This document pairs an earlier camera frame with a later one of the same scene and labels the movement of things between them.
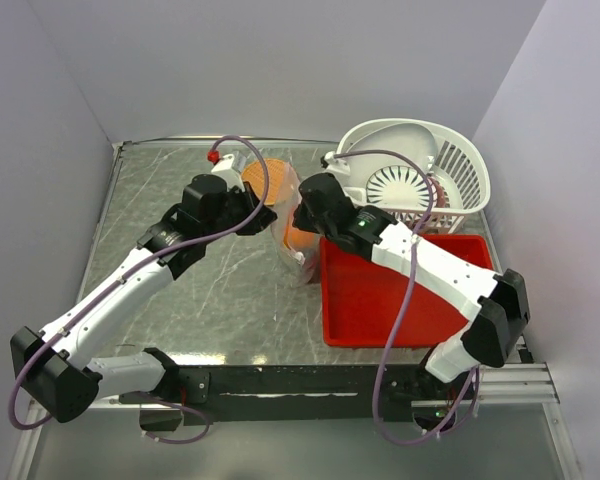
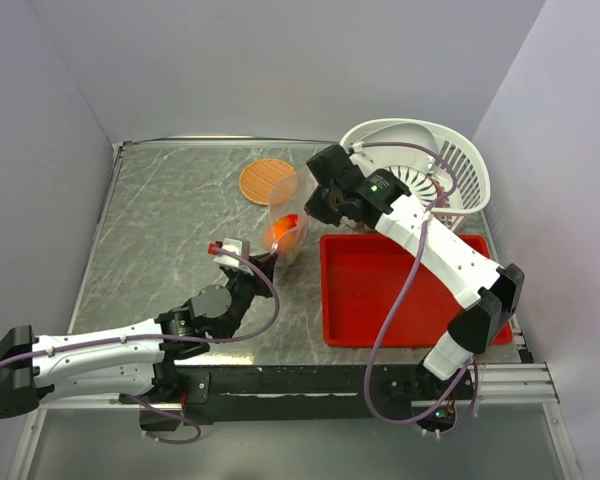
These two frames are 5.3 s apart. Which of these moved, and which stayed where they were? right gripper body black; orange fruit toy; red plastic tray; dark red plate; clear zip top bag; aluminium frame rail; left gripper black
Moved: orange fruit toy; clear zip top bag; left gripper black; right gripper body black
Stayed: aluminium frame rail; dark red plate; red plastic tray
